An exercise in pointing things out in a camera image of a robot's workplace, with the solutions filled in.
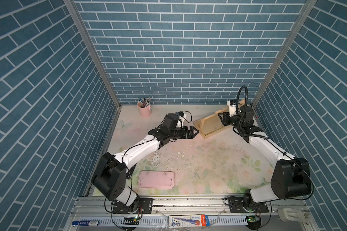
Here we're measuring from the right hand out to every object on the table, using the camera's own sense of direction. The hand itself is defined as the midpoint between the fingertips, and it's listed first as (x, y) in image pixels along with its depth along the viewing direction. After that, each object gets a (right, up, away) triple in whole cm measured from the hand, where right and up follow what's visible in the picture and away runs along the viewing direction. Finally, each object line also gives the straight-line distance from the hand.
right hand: (222, 113), depth 87 cm
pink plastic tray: (-39, -38, -6) cm, 55 cm away
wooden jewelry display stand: (-4, -7, +12) cm, 15 cm away
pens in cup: (-53, +8, +18) cm, 56 cm away
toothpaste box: (-21, -53, -18) cm, 60 cm away
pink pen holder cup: (-53, +2, +24) cm, 58 cm away
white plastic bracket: (+30, -51, -16) cm, 61 cm away
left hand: (-16, -11, -7) cm, 21 cm away
